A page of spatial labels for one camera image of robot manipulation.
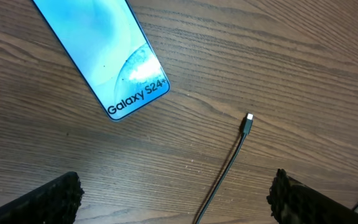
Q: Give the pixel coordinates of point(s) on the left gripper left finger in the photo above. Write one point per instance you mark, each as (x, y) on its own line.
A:
(55, 202)

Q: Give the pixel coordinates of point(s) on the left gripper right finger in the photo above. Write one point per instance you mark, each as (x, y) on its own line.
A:
(293, 202)

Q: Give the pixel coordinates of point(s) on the blue Galaxy smartphone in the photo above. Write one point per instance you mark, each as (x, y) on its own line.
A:
(108, 47)

